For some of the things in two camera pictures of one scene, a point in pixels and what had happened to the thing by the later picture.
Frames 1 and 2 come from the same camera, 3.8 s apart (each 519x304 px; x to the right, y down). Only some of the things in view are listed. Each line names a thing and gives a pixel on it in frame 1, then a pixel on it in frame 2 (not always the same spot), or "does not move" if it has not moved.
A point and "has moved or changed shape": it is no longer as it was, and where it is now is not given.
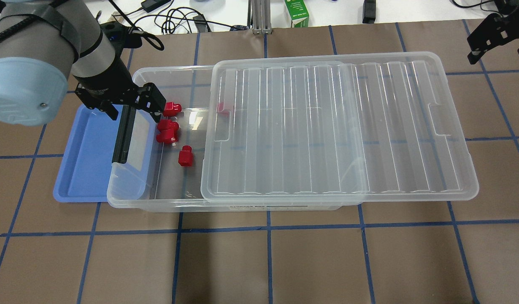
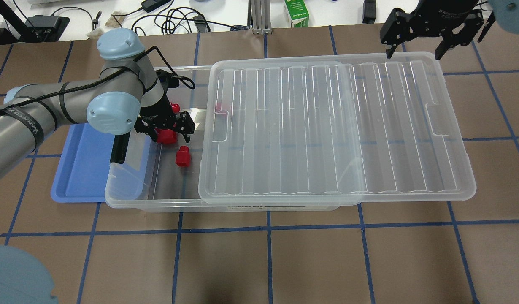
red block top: x=171 y=109 does not move
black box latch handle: x=127 y=117 does not move
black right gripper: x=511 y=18 -> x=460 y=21
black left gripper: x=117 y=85 -> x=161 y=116
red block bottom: x=185 y=156 does not move
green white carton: x=298 y=13 does not move
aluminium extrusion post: x=261 y=16 does not move
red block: x=165 y=124 has moved or changed shape
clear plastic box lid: x=334 y=127 does not move
